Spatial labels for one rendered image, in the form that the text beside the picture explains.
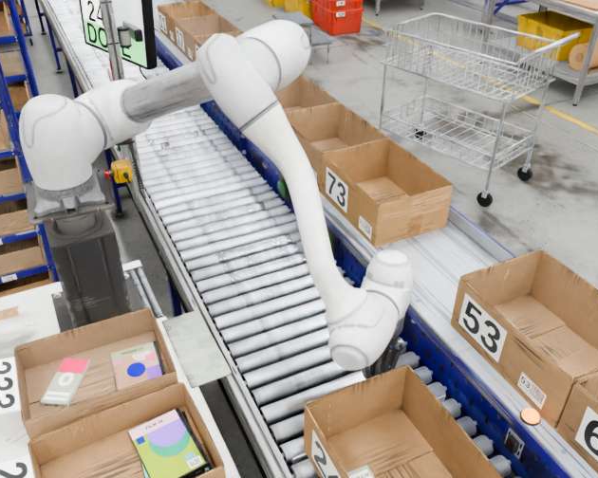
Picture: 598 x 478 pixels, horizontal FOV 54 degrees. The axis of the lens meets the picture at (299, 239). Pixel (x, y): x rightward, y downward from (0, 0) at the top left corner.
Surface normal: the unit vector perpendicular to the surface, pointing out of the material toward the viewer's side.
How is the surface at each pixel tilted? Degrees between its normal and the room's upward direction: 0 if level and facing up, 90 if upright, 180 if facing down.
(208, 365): 0
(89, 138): 88
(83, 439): 89
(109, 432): 88
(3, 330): 0
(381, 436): 1
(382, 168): 90
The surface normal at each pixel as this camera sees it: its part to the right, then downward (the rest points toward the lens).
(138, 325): 0.42, 0.51
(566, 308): -0.90, 0.24
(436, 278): 0.00, -0.82
